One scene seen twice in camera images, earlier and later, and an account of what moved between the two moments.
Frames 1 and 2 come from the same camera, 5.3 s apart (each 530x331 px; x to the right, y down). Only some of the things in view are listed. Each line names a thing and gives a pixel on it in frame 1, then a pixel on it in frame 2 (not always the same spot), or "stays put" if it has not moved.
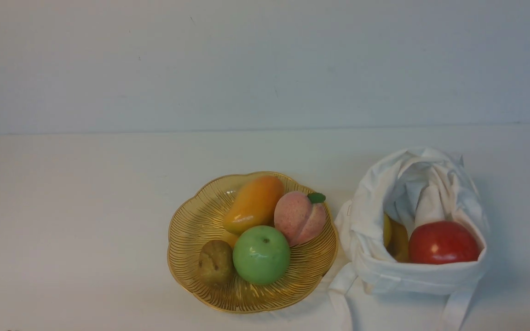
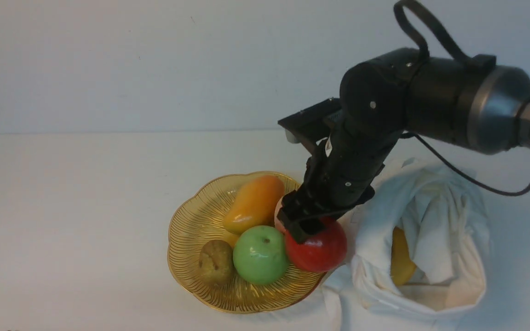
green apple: x=261 y=254 stays put
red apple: x=443 y=242 to x=323 y=247
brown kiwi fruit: x=216 y=261 stays put
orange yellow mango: x=254 y=203 stays put
